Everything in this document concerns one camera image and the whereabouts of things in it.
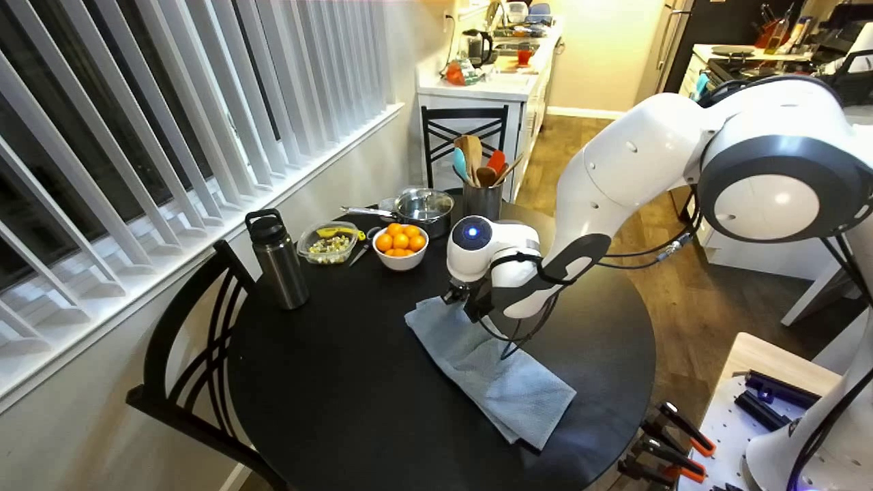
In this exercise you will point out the dark steel water bottle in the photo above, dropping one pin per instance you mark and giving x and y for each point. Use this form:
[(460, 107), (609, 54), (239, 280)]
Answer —
[(283, 276)]

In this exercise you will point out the bowl of green food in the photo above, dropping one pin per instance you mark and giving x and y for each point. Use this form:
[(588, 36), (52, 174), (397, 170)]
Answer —
[(330, 244)]

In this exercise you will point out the black metal chair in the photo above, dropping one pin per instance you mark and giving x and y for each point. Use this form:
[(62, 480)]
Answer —
[(187, 364)]

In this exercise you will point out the steel utensil holder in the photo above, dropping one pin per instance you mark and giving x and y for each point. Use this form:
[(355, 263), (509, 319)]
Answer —
[(482, 199)]

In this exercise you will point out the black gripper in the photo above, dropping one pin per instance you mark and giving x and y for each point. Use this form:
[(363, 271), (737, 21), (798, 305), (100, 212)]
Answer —
[(474, 298)]

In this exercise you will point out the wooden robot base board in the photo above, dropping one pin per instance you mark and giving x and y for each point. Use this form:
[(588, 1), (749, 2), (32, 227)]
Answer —
[(741, 413)]

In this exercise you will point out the red cup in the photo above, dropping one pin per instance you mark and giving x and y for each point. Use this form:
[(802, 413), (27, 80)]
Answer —
[(525, 54)]

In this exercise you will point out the black orange clamp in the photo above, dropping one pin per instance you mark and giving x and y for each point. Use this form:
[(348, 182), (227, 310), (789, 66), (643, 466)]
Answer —
[(670, 418)]

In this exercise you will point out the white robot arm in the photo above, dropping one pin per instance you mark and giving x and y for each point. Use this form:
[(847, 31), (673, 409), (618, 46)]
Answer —
[(772, 162)]

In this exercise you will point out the white kitchen counter cabinet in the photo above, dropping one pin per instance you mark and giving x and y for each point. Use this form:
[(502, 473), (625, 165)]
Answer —
[(523, 90)]

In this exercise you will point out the teal silicone spatula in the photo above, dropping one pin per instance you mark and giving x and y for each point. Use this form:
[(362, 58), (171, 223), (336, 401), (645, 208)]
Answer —
[(460, 165)]

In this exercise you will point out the white bowl of oranges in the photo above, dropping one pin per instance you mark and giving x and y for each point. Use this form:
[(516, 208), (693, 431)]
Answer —
[(400, 245)]

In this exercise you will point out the white vertical window blinds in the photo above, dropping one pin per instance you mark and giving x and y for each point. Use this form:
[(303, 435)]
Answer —
[(135, 126)]

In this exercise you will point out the wooden spatula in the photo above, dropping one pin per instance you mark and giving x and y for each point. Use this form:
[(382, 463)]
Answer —
[(474, 152)]

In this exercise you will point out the light blue towel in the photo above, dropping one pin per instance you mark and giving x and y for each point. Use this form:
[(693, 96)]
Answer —
[(516, 394)]

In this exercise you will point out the black electric kettle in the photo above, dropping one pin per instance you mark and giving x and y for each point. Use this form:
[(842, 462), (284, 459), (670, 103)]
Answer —
[(479, 46)]

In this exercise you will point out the steel pot with lid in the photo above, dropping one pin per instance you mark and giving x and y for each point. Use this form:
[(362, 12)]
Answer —
[(412, 205)]

